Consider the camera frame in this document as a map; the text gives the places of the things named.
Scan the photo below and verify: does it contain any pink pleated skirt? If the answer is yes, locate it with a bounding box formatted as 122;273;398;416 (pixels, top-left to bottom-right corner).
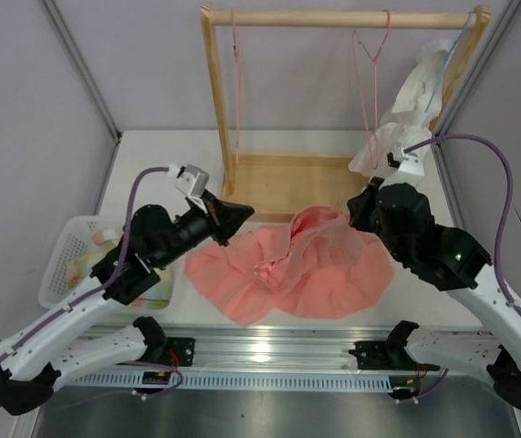
184;206;394;326

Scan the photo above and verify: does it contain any aluminium mounting rail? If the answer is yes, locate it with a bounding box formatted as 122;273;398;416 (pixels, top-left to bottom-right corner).
77;323;498;375

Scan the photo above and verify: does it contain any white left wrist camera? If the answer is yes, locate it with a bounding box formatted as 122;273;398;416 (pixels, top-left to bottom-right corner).
167;163;209;205

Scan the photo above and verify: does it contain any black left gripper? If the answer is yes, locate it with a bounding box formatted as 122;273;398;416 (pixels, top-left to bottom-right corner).
155;189;254;269

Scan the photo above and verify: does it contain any pink wire hanger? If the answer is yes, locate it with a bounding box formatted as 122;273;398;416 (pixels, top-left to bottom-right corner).
352;9;392;168
232;9;242;164

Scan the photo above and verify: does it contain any floral pastel garment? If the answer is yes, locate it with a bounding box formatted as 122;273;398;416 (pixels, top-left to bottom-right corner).
66;228;174;310

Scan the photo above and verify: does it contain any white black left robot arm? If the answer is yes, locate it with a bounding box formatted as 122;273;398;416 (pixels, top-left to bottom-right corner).
0;192;255;416

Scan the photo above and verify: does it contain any blue wire hanger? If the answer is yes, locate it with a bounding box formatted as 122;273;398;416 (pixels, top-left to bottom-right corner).
424;11;474;113

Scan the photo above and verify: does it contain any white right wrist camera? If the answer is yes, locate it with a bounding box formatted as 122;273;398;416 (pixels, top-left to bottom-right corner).
383;146;427;188

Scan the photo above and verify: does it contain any right aluminium frame post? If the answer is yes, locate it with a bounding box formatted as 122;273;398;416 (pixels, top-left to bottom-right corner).
432;0;521;145

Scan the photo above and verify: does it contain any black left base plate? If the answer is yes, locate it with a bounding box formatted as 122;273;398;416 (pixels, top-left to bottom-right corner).
131;317;196;367

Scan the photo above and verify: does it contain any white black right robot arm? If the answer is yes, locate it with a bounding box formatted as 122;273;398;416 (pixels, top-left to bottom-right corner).
347;178;521;411

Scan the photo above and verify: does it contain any left aluminium frame post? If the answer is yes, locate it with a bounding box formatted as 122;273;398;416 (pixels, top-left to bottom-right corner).
38;0;122;143

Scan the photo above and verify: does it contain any white plastic laundry basket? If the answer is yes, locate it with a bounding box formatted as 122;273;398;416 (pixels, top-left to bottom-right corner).
37;215;172;316

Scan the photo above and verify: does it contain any white garment on hanger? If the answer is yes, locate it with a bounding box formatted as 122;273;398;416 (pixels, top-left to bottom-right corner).
349;39;452;177

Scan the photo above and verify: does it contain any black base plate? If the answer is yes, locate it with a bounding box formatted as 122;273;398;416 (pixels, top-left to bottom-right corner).
349;320;440;371
131;317;196;367

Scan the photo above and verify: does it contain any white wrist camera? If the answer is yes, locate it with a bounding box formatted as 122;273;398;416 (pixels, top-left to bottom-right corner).
383;146;427;188
167;163;209;205

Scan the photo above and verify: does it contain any wooden clothes rack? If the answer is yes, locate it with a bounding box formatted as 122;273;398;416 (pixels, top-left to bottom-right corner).
200;3;492;222

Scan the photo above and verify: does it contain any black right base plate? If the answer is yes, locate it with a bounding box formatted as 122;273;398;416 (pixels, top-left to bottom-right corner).
349;320;440;371

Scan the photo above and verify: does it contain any slotted white cable duct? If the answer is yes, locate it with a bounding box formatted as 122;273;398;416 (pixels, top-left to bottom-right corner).
70;369;392;393

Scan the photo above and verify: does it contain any aluminium frame post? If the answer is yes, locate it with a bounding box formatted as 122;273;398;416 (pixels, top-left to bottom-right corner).
432;0;521;145
38;0;122;143

